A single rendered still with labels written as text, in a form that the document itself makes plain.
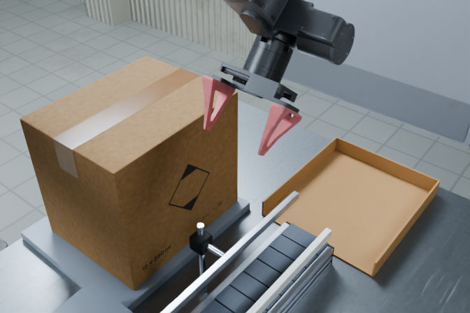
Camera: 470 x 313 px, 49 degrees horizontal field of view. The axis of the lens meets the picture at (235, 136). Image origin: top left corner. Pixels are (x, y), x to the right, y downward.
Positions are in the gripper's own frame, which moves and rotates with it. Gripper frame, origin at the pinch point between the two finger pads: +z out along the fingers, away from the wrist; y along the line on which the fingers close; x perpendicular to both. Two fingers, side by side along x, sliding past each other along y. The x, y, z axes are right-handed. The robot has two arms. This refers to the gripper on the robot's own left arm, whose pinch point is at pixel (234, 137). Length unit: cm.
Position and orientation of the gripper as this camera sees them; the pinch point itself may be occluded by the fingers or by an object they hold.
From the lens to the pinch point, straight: 74.6
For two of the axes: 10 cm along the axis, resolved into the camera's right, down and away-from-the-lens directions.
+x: 4.6, 1.5, 8.7
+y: 8.0, 3.7, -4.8
